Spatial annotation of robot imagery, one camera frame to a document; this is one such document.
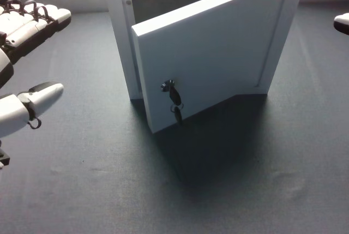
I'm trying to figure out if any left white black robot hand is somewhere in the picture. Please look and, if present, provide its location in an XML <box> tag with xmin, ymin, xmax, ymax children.
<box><xmin>0</xmin><ymin>0</ymin><xmax>72</xmax><ymax>140</ymax></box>

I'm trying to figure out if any white safe box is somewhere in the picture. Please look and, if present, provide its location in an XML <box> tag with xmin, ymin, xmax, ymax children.
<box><xmin>100</xmin><ymin>0</ymin><xmax>309</xmax><ymax>107</ymax></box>

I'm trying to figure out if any black-headed key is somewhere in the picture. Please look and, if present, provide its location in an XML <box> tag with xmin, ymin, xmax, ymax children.
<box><xmin>174</xmin><ymin>106</ymin><xmax>184</xmax><ymax>127</ymax></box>
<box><xmin>169</xmin><ymin>85</ymin><xmax>183</xmax><ymax>107</ymax></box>

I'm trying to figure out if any grey table cloth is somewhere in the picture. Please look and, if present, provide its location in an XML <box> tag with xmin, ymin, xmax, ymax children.
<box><xmin>0</xmin><ymin>0</ymin><xmax>349</xmax><ymax>234</ymax></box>

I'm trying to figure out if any silver key ring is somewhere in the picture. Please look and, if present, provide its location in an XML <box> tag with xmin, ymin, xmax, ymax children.
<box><xmin>170</xmin><ymin>102</ymin><xmax>185</xmax><ymax>113</ymax></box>

